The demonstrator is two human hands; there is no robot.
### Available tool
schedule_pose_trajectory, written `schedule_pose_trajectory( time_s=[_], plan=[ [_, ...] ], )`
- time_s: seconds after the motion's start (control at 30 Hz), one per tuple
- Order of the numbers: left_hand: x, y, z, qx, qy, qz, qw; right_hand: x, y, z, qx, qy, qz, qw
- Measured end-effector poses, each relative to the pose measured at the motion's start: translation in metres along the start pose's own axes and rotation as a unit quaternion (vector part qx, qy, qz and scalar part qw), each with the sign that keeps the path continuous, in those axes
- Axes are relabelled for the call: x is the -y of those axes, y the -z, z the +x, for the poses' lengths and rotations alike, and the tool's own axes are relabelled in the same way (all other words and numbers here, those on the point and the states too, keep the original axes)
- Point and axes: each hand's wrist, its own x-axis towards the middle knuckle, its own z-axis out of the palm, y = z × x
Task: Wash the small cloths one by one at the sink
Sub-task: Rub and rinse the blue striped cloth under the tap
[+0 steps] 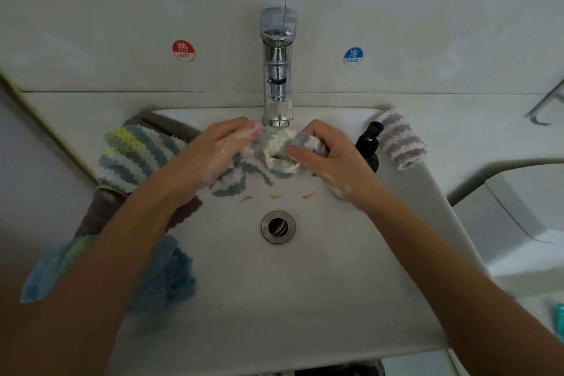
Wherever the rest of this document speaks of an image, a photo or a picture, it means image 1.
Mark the gray patterned trousers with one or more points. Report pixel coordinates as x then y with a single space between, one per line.
326 368

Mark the metal sink drain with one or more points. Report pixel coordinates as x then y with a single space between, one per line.
278 227

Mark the white toilet tank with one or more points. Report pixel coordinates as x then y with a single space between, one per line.
524 226

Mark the metal wall shelf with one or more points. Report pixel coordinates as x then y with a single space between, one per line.
548 105

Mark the white ceramic sink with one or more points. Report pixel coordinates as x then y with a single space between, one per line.
291 310

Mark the person's left hand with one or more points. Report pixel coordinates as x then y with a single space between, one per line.
207 164

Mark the blue stained cloth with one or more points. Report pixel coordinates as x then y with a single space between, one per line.
172 274

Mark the person's right hand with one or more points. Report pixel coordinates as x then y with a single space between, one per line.
344 169

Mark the person's right forearm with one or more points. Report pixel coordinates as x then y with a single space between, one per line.
467 301

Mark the brown cloth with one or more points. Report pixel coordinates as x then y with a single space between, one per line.
167 123

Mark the pink white striped cloth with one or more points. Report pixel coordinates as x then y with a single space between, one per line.
401 140

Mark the blue round sticker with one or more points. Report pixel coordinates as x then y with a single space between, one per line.
352 56

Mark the black pump soap bottle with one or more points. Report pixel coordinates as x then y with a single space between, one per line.
370 147

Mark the red round sticker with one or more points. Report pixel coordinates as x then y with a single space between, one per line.
183 50

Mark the person's left forearm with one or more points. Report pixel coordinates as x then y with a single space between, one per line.
79 292

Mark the chrome faucet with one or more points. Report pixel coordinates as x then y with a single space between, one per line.
278 63

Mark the teal tube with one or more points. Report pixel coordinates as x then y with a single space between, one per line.
559 319

